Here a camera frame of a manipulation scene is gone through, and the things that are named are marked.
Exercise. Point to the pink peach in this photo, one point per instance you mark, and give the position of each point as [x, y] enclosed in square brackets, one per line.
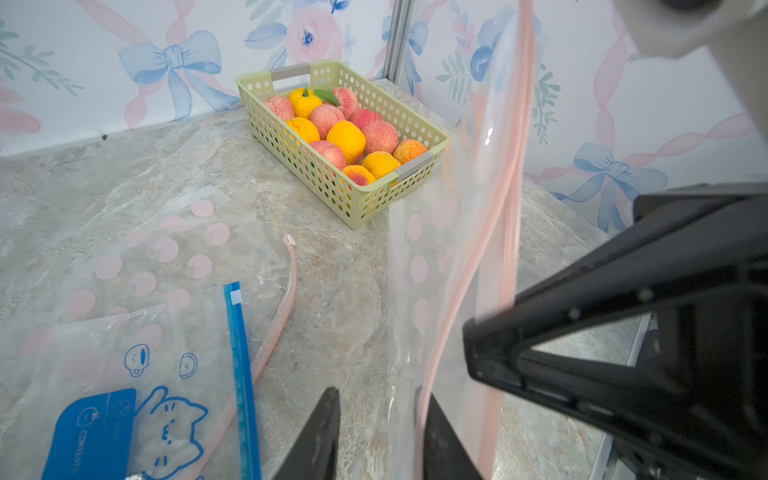
[380, 137]

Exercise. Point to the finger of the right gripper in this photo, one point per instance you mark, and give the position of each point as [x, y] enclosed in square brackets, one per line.
[658, 337]

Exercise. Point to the green plastic basket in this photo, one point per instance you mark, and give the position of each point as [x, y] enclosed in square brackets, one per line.
[355, 193]

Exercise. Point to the blue zipper clear bag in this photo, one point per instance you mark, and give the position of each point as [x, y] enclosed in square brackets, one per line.
[142, 363]

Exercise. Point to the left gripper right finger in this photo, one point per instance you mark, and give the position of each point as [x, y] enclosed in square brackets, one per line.
[443, 456]

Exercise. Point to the yellow peach with leaf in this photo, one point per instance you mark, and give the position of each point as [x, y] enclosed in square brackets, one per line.
[304, 100]

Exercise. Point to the pink zipper clear bag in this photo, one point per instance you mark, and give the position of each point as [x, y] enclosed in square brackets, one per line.
[453, 256]

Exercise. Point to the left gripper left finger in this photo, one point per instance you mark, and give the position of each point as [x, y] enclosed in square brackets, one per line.
[314, 454]

